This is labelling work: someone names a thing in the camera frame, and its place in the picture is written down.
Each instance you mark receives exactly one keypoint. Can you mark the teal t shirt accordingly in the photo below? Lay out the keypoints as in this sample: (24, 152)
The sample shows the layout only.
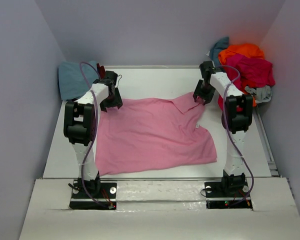
(222, 44)

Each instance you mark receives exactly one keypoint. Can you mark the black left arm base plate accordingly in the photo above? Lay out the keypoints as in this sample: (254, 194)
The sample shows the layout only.
(106, 197)

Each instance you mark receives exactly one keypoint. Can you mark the folded dark red t shirt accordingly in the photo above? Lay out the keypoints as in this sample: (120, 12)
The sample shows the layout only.
(101, 70)

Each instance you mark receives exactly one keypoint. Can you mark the orange t shirt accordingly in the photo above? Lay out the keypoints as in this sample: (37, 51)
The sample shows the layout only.
(249, 50)

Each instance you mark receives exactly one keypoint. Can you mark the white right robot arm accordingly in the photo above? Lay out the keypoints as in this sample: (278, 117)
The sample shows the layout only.
(236, 118)

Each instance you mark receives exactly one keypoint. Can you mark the folded light blue t shirt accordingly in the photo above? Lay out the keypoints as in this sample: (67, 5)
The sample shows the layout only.
(71, 82)

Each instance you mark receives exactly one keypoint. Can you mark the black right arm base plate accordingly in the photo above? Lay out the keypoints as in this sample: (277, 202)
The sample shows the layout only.
(216, 198)

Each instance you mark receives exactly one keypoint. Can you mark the grey t shirt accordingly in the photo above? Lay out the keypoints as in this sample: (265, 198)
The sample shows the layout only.
(260, 94)

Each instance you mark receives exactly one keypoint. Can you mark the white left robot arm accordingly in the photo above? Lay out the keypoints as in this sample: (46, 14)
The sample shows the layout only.
(80, 128)

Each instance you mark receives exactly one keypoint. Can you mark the magenta t shirt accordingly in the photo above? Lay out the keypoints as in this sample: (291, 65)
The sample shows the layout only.
(254, 72)

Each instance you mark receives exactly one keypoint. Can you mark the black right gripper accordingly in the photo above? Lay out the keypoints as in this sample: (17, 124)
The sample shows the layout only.
(208, 97)

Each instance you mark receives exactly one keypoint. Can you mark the pink t shirt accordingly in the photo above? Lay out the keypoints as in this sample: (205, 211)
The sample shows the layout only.
(153, 134)

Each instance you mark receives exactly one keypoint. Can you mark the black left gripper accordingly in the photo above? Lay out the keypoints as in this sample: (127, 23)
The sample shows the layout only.
(116, 102)

